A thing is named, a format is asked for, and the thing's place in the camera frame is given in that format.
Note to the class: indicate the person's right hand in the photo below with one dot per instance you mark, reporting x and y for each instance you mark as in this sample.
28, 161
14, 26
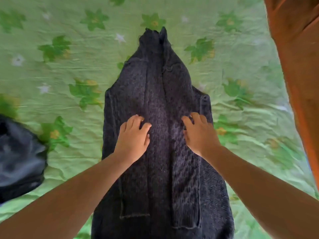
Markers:
201, 139

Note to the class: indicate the person's left hand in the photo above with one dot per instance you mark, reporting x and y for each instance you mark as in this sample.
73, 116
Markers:
132, 144

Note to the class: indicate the person's right thumb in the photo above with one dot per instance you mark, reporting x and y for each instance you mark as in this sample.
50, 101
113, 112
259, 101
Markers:
185, 134

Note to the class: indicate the person's left thumb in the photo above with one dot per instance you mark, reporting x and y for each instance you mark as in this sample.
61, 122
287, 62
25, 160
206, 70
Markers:
147, 141

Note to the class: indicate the person's right middle finger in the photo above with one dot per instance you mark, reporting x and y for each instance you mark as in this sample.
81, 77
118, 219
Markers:
196, 117

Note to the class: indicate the person's left little finger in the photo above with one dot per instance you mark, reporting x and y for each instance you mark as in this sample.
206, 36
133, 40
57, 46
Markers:
122, 128

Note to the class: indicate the person's left middle finger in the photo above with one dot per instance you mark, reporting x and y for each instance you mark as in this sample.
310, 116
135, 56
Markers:
138, 121

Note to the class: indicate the dark grey knitted cardigan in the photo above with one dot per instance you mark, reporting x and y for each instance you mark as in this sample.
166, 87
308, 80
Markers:
159, 97

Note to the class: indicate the person's left forearm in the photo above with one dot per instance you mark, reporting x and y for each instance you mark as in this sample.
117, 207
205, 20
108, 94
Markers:
62, 204

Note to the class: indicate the person's right forearm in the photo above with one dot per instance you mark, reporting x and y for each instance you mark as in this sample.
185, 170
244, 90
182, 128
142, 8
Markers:
264, 196

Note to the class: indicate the green floral bedsheet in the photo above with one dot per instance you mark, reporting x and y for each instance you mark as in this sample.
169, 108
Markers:
74, 59

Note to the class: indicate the black folded garment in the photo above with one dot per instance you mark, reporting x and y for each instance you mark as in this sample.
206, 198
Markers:
20, 161

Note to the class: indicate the orange cloth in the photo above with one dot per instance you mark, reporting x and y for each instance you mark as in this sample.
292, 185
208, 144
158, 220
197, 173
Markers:
299, 59

